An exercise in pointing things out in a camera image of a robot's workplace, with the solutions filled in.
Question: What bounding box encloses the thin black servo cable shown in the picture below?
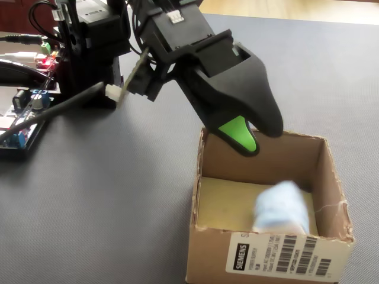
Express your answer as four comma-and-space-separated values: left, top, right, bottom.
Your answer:
27, 0, 60, 39

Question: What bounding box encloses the dark grey textured mat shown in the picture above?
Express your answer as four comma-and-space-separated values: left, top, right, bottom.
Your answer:
0, 13, 379, 284

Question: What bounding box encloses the open cardboard box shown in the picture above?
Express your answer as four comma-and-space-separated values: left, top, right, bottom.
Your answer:
185, 127, 355, 284

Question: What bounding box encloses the black curved cable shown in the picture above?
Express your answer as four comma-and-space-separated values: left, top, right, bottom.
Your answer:
0, 58, 57, 89

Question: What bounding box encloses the blue circuit board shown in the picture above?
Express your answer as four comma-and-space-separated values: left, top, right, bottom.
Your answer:
0, 88, 56, 150

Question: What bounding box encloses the thick black camera cable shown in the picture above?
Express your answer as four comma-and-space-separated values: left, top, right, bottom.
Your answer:
0, 82, 125, 140

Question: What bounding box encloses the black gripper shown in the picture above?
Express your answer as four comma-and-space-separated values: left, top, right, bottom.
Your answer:
159, 28, 284, 157

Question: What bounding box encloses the small wrist camera board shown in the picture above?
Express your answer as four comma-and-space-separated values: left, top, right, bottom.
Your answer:
117, 46, 163, 104

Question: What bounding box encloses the white USB cable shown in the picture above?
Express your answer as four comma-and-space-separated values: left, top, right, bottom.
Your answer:
0, 51, 41, 61

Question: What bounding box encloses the black power plug cable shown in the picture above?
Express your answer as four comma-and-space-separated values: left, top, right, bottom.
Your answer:
0, 33, 44, 46

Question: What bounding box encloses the circuit board with green terminal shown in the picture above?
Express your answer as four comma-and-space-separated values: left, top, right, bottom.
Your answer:
31, 41, 62, 72

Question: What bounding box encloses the light blue block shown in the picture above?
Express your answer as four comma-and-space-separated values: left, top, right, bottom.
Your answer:
251, 180, 311, 235

